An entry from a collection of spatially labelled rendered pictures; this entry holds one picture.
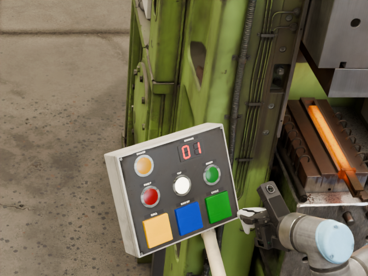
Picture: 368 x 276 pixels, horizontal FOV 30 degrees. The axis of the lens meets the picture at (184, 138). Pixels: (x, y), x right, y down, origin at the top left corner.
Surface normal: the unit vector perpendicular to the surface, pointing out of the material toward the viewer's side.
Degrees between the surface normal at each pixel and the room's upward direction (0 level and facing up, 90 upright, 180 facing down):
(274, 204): 28
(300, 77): 90
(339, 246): 55
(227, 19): 90
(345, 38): 90
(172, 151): 60
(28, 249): 0
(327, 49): 90
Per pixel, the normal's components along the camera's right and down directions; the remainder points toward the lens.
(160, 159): 0.52, 0.06
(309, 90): 0.14, 0.59
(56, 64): 0.10, -0.80
